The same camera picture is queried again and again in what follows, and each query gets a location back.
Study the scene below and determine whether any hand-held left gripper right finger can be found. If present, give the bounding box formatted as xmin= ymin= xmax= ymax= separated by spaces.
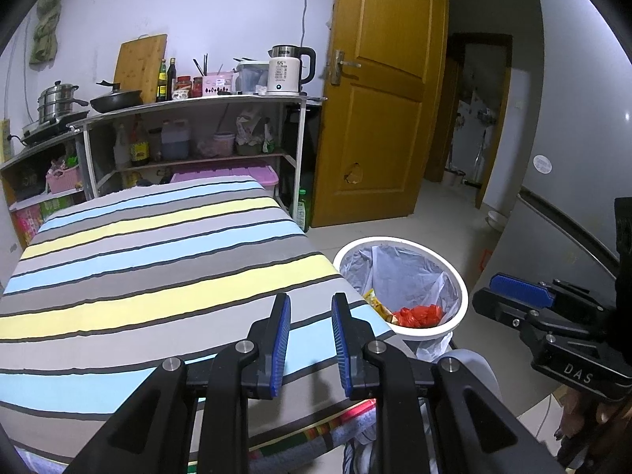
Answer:
xmin=332 ymin=293 xmax=564 ymax=474

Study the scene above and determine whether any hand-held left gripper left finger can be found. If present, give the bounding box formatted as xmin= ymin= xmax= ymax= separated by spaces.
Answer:
xmin=64 ymin=293 xmax=292 ymax=474

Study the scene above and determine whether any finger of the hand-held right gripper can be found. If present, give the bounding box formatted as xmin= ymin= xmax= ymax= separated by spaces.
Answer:
xmin=489 ymin=273 xmax=556 ymax=309
xmin=471 ymin=289 xmax=536 ymax=331

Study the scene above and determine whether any white round trash bin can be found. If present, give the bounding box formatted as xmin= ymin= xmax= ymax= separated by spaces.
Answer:
xmin=333 ymin=236 xmax=469 ymax=363

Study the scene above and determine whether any long yellow snack wrapper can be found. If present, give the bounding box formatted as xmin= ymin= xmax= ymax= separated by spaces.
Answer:
xmin=364 ymin=289 xmax=396 ymax=322

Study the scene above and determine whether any red plastic bag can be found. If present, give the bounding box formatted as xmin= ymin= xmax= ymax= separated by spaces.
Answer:
xmin=395 ymin=305 xmax=445 ymax=329

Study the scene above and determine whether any clear bin liner bag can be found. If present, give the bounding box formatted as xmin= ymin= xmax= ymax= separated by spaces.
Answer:
xmin=340 ymin=244 xmax=462 ymax=363

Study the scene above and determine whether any person's right forearm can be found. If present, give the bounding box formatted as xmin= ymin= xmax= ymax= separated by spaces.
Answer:
xmin=558 ymin=425 xmax=632 ymax=474

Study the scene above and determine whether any person's right hand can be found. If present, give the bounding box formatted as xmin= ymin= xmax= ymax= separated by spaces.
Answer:
xmin=554 ymin=385 xmax=618 ymax=442

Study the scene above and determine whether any colourful striped mat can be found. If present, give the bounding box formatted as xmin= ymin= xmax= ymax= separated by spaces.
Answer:
xmin=247 ymin=400 xmax=381 ymax=455

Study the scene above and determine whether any green plastic bottle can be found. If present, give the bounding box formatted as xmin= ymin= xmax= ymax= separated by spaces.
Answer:
xmin=295 ymin=186 xmax=311 ymax=232

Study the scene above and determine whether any striped bed sheet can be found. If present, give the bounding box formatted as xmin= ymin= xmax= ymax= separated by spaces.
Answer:
xmin=0 ymin=178 xmax=410 ymax=465

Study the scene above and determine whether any pink lid storage box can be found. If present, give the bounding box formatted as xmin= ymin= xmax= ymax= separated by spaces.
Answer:
xmin=170 ymin=164 xmax=280 ymax=198

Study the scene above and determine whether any grey refrigerator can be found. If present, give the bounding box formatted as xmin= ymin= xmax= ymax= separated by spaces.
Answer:
xmin=484 ymin=0 xmax=632 ymax=356

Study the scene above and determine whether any pink plastic bowl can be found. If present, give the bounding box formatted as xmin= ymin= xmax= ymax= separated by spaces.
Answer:
xmin=211 ymin=132 xmax=237 ymax=156

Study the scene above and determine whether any bundle of plastic bags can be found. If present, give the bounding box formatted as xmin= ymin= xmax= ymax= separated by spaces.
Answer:
xmin=234 ymin=109 xmax=275 ymax=155

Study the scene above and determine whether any yellow wooden door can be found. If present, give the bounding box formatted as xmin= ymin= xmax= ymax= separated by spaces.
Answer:
xmin=308 ymin=0 xmax=450 ymax=230

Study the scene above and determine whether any blue plastic jug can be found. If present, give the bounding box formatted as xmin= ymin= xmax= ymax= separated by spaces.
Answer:
xmin=160 ymin=119 xmax=192 ymax=161

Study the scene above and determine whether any yellow label oil bottle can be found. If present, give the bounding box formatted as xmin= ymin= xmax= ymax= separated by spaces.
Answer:
xmin=129 ymin=126 xmax=150 ymax=166

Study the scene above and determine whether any white plastic bottle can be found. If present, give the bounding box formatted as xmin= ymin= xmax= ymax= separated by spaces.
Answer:
xmin=113 ymin=126 xmax=132 ymax=169

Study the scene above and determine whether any tall metal kitchen rack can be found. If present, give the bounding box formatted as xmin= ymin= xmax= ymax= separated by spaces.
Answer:
xmin=69 ymin=94 xmax=329 ymax=230

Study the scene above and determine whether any clear plastic container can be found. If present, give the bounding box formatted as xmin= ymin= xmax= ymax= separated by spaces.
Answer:
xmin=234 ymin=62 xmax=270 ymax=94

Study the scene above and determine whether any pink utensil holder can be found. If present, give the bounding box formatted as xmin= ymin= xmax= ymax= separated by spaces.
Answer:
xmin=202 ymin=70 xmax=235 ymax=96

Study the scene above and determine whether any white electric kettle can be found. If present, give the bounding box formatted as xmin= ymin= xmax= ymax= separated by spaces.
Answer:
xmin=267 ymin=45 xmax=317 ymax=97

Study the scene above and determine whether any pink woven basket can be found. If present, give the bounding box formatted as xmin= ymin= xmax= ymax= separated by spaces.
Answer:
xmin=46 ymin=165 xmax=82 ymax=194

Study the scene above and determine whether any black frying pan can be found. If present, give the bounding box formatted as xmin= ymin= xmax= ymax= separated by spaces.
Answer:
xmin=89 ymin=80 xmax=144 ymax=113

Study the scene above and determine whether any low kitchen rack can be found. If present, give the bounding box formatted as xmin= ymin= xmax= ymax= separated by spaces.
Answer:
xmin=0 ymin=131 xmax=92 ymax=252

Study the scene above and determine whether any black induction cooker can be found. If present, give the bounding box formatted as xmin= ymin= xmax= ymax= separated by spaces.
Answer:
xmin=20 ymin=121 xmax=82 ymax=146

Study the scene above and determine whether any wooden cutting board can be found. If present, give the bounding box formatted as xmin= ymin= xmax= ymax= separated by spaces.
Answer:
xmin=113 ymin=34 xmax=169 ymax=100

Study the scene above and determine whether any stainless steamer pot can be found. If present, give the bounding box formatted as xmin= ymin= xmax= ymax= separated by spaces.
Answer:
xmin=37 ymin=80 xmax=90 ymax=124

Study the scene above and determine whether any green hanging cloth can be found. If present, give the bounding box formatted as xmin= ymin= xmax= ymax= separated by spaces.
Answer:
xmin=28 ymin=0 xmax=67 ymax=65

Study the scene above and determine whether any metal door handle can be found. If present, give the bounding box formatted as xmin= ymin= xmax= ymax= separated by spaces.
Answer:
xmin=328 ymin=50 xmax=362 ymax=85

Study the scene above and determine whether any black power cable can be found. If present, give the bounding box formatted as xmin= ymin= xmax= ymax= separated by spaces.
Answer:
xmin=300 ymin=0 xmax=314 ymax=47

